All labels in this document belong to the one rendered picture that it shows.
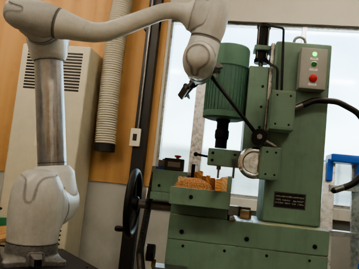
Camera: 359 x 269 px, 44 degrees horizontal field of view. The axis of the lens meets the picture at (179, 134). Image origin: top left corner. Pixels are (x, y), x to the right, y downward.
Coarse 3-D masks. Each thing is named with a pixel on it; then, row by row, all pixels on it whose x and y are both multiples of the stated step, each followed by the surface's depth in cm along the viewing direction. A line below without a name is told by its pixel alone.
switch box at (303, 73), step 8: (304, 48) 171; (312, 48) 171; (304, 56) 171; (312, 56) 170; (320, 56) 170; (304, 64) 170; (320, 64) 170; (304, 72) 170; (312, 72) 170; (320, 72) 169; (296, 80) 175; (304, 80) 169; (320, 80) 169; (296, 88) 173; (304, 88) 170; (312, 88) 169; (320, 88) 169
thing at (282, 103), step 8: (272, 96) 168; (280, 96) 167; (288, 96) 167; (272, 104) 167; (280, 104) 167; (288, 104) 167; (272, 112) 167; (280, 112) 167; (288, 112) 166; (272, 120) 166; (280, 120) 166; (288, 120) 166; (272, 128) 166; (280, 128) 166; (288, 128) 166
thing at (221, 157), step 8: (208, 152) 183; (216, 152) 182; (224, 152) 182; (232, 152) 182; (240, 152) 182; (208, 160) 182; (216, 160) 182; (224, 160) 182; (232, 160) 181; (216, 168) 185
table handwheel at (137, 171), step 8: (136, 176) 179; (128, 184) 175; (136, 184) 185; (128, 192) 173; (136, 192) 197; (128, 200) 172; (136, 200) 183; (144, 200) 185; (128, 208) 171; (136, 208) 183; (152, 208) 184; (160, 208) 183; (168, 208) 183; (128, 216) 172; (136, 216) 195; (128, 224) 173; (136, 224) 193; (128, 232) 176
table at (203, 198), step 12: (156, 192) 175; (180, 192) 154; (192, 192) 153; (204, 192) 153; (216, 192) 153; (228, 192) 153; (192, 204) 153; (204, 204) 153; (216, 204) 152; (228, 204) 152
